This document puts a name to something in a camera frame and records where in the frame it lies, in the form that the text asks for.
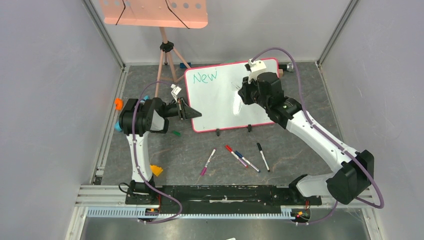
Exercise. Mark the green marker cap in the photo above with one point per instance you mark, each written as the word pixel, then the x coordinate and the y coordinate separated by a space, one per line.
pixel 176 133

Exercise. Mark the black marker pen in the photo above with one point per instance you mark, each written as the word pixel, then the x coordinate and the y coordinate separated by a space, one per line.
pixel 263 156

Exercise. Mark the pink music stand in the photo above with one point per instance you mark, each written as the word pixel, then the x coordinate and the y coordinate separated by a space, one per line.
pixel 161 14

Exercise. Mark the black flashlight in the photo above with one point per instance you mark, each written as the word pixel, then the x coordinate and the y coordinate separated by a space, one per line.
pixel 286 67

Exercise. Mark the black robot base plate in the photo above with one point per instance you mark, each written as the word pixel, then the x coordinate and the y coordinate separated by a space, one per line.
pixel 229 199

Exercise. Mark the yellow orange stepped block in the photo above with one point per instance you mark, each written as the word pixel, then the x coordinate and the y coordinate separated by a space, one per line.
pixel 156 170

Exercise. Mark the pink framed whiteboard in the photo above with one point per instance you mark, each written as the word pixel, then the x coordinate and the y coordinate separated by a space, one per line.
pixel 213 91

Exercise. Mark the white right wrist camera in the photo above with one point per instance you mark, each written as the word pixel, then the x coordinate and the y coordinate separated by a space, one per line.
pixel 255 68

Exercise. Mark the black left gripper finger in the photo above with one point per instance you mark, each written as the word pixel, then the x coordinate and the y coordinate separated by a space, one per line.
pixel 187 109
pixel 191 115

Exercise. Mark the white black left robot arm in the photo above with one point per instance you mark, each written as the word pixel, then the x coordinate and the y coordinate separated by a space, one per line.
pixel 137 120

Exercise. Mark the orange block at left rail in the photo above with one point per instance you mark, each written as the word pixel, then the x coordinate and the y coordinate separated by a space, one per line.
pixel 119 104

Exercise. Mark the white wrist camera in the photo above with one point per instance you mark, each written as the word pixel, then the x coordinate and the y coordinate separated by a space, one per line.
pixel 255 68
pixel 175 92

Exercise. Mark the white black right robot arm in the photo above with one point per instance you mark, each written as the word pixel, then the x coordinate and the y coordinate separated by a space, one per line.
pixel 350 169

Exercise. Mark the red marker pen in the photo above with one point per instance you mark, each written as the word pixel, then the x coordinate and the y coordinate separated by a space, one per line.
pixel 234 154

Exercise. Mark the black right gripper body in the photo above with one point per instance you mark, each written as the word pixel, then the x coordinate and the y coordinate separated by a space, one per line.
pixel 245 93

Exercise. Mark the blue marker pen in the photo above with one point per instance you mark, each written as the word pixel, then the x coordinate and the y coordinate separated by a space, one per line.
pixel 247 161

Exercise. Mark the large cyan toy marker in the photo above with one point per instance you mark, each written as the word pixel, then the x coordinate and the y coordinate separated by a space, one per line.
pixel 117 125

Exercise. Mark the blue block behind stand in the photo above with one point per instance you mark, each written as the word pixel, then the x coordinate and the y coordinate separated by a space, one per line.
pixel 183 66

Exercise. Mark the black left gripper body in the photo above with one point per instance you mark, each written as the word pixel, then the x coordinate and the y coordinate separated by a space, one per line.
pixel 174 110

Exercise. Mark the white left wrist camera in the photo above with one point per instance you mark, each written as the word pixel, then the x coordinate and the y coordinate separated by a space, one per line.
pixel 175 92

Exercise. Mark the purple marker pen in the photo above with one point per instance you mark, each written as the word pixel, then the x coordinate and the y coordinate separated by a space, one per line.
pixel 207 162

